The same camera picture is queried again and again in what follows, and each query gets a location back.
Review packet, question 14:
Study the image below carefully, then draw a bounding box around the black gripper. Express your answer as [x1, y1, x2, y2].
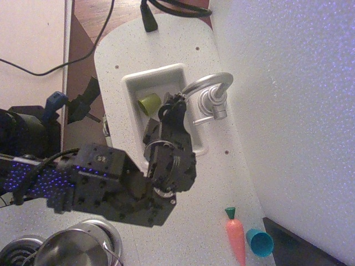
[143, 93, 196, 193]

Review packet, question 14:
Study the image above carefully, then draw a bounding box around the thin black cable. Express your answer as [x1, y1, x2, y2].
[0, 0, 116, 76]

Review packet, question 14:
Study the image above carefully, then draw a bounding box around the thick black cable with plug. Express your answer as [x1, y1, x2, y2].
[140, 0, 214, 33]

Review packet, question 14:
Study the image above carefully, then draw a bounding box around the black clamp bracket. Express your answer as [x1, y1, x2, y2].
[67, 76, 101, 124]

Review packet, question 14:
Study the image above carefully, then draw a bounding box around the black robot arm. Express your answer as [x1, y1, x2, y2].
[1, 93, 196, 227]

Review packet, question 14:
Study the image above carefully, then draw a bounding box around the stainless steel pot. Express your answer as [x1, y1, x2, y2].
[34, 219, 123, 265]

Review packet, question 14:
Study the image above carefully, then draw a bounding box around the orange toy carrot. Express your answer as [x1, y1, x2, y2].
[225, 207, 246, 266]

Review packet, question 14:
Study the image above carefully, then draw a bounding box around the silver curved faucet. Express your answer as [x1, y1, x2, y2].
[181, 72, 234, 126]

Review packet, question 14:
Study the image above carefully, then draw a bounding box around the white toy sink counter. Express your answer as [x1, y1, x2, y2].
[94, 14, 263, 265]

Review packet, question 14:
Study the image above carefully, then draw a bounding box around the olive green cup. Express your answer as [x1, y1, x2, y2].
[138, 93, 161, 116]

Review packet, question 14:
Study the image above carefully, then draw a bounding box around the blue clamp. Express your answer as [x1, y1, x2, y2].
[42, 91, 69, 125]

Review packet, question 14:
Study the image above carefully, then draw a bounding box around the teal plastic cup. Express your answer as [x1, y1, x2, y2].
[246, 228, 274, 258]

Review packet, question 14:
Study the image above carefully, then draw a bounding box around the round stove burner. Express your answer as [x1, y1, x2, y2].
[1, 235, 44, 265]

